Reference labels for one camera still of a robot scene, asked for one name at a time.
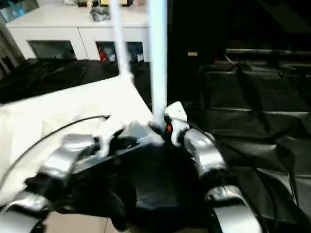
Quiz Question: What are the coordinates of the white plastic table leg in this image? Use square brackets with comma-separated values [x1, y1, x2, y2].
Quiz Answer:
[109, 0, 136, 82]
[147, 0, 169, 128]

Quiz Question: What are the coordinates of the black work mat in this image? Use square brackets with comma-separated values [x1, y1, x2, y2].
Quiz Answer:
[0, 51, 311, 233]

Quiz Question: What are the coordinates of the white cabinet with glass doors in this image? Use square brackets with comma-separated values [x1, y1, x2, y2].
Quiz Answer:
[5, 0, 151, 63]

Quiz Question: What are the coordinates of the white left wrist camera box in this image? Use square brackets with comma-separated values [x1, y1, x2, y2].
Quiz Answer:
[96, 118, 126, 156]

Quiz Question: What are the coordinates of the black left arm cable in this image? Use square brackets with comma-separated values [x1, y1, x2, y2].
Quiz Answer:
[0, 115, 111, 192]

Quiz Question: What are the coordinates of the dark low shelf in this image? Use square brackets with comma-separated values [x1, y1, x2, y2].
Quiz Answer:
[225, 49, 311, 64]

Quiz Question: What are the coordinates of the black crumpled bag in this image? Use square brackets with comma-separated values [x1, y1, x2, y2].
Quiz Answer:
[89, 7, 111, 23]

